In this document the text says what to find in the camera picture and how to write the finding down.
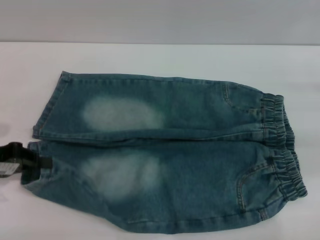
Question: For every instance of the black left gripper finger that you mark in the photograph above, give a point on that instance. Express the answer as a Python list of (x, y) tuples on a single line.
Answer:
[(43, 163)]

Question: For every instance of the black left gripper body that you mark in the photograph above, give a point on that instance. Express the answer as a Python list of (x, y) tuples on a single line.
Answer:
[(13, 157)]

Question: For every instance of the blue denim shorts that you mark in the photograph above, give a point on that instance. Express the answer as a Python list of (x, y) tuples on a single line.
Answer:
[(175, 140)]

